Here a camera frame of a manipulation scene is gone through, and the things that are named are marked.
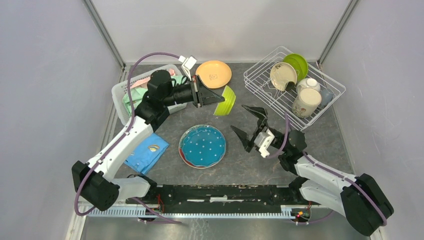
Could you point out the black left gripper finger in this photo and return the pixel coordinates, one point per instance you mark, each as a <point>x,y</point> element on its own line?
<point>208,101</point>
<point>208,93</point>

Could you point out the white round bowl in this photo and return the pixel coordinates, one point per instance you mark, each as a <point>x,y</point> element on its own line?
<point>308,83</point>

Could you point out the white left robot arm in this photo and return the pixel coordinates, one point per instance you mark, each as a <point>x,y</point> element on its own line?
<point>95,180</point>

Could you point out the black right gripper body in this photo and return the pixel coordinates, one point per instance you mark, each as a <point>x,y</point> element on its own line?
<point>277,144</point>

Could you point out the white plastic basket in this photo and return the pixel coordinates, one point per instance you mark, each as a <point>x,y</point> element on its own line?
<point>119,90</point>

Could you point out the lime green plate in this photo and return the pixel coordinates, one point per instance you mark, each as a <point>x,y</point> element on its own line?
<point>302,62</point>

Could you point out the aluminium corner post left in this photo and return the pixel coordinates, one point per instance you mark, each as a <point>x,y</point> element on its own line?
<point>104,32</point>

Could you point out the white wire dish rack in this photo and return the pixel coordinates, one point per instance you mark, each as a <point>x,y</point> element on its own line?
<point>258,81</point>

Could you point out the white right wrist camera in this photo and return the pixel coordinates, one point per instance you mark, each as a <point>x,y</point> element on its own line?
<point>263,141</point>

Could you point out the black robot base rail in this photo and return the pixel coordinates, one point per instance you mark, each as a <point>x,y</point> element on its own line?
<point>220,199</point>

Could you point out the orange plate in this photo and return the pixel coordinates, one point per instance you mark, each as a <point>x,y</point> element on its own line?
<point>214,74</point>

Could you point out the small white blue cup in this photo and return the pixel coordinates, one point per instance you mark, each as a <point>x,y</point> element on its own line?
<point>326,97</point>

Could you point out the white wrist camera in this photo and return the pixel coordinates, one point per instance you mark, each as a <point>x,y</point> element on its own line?
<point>187,64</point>
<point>263,141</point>

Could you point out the pink cloth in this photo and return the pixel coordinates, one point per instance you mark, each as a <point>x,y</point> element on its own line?
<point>143,81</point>

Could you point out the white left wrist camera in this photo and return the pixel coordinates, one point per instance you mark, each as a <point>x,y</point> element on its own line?
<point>187,64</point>

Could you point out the green printed cloth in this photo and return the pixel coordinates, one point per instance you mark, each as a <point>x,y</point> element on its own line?
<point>138,93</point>

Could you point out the blue dotted plate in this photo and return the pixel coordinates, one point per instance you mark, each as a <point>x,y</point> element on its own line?
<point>202,146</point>

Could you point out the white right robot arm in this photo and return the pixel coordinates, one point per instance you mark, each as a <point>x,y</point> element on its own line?
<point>358,198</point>

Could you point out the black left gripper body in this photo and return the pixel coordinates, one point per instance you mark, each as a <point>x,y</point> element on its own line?
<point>196,94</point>

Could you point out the aluminium corner post right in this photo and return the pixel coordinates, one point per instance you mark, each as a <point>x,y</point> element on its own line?
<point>352,4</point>

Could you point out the green interior mug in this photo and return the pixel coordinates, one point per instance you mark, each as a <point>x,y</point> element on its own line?
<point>306,102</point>

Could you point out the blue printed cloth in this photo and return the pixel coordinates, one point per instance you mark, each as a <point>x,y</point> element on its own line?
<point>146,154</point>

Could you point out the aluminium corner post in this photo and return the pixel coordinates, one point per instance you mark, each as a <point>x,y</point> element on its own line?
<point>352,4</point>
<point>104,32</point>

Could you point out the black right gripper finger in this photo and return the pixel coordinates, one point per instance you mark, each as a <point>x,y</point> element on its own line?
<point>247,142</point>
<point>259,112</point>

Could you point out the teal rimmed red plate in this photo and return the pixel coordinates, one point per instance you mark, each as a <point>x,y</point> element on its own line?
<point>185,159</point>

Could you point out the cream floral plate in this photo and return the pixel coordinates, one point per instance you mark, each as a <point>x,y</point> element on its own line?
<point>283,76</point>

